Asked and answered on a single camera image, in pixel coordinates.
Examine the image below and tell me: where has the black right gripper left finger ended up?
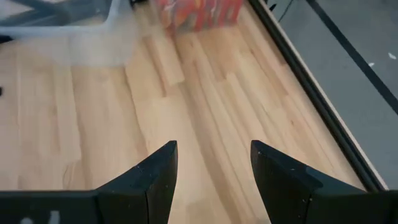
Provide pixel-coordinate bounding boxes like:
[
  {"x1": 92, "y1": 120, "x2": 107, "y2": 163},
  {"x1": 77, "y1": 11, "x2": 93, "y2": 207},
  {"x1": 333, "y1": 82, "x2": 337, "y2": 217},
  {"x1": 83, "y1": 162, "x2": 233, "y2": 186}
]
[{"x1": 94, "y1": 140, "x2": 178, "y2": 224}]

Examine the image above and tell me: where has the clear plastic bin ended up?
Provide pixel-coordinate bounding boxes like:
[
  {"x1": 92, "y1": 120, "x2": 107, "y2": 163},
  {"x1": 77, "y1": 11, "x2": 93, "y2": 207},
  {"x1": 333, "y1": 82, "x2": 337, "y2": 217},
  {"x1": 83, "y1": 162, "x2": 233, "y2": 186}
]
[
  {"x1": 0, "y1": 0, "x2": 139, "y2": 68},
  {"x1": 136, "y1": 0, "x2": 249, "y2": 37}
]

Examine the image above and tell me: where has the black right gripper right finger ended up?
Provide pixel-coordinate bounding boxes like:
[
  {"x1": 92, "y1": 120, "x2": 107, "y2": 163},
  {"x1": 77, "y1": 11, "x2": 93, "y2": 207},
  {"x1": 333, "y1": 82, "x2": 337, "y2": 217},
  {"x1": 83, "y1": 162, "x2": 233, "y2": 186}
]
[{"x1": 250, "y1": 139, "x2": 368, "y2": 224}]

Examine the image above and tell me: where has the red beef ramen packet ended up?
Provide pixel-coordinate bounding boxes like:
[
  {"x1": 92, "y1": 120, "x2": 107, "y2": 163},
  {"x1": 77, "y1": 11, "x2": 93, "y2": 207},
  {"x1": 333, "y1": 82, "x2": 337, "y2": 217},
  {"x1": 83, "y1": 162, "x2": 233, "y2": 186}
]
[{"x1": 198, "y1": 0, "x2": 244, "y2": 30}]

